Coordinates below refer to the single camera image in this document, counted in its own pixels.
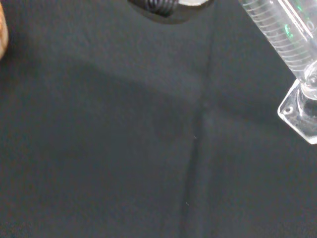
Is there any black table cloth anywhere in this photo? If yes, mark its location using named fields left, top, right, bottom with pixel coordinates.
left=0, top=0, right=317, bottom=238

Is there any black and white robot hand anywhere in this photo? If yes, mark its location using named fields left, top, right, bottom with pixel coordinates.
left=127, top=0, right=215, bottom=25

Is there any brown cork ring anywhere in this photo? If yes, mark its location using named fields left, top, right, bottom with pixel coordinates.
left=0, top=0, right=10, bottom=60

